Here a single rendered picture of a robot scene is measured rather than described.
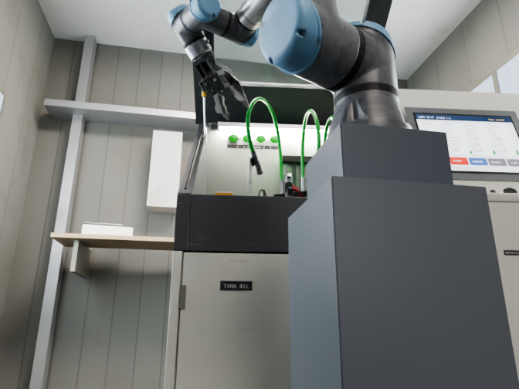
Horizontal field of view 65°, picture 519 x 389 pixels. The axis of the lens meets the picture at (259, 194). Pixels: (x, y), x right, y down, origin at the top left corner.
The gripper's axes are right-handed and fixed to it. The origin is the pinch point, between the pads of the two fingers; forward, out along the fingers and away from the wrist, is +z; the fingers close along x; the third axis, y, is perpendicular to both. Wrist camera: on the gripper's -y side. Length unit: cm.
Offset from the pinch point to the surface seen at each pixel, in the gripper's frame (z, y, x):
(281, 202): 26.2, 25.2, 8.4
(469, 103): 47, -60, 67
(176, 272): 25, 47, -18
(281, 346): 53, 51, 0
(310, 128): 25, -48, 5
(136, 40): -86, -239, -155
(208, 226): 20.6, 36.3, -9.2
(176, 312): 33, 54, -20
